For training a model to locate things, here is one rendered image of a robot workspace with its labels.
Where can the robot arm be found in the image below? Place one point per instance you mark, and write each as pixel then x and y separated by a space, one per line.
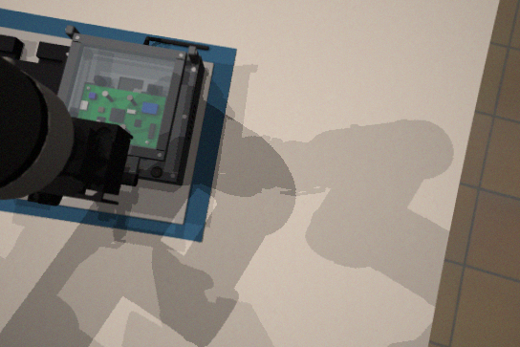
pixel 36 133

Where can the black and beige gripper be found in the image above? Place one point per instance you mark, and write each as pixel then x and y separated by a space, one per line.
pixel 111 145

